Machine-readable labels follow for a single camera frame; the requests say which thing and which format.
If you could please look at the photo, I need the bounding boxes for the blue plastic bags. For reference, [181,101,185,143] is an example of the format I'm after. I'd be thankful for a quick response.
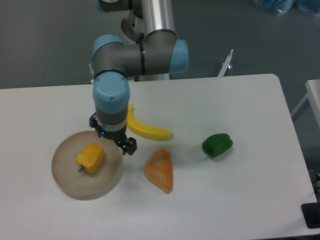
[252,0,320,17]

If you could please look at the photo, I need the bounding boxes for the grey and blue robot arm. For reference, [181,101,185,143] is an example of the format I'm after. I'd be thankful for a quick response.
[89,0,189,155]

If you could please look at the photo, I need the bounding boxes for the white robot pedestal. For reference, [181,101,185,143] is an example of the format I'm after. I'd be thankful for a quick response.
[120,11,171,82]

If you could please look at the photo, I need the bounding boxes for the beige round plate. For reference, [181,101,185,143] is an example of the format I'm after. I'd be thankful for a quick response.
[51,131,123,200]

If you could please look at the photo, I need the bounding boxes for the yellow bell pepper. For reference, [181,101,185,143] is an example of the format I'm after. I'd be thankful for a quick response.
[76,143,104,174]

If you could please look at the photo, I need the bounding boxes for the yellow banana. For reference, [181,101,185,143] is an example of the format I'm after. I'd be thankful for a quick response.
[127,104,174,141]

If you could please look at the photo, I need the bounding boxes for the black device at edge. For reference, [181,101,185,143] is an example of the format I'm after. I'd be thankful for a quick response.
[301,202,320,229]

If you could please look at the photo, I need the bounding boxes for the white side table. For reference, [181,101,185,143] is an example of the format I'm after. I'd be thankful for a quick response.
[290,79,320,122]

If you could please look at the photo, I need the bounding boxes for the green bell pepper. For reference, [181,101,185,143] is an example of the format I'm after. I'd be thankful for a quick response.
[201,133,233,158]

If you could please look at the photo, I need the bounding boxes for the orange triangular bread slice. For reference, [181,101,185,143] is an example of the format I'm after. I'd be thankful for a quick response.
[143,148,174,194]

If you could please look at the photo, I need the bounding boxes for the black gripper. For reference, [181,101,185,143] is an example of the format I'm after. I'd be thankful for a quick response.
[89,113,137,156]

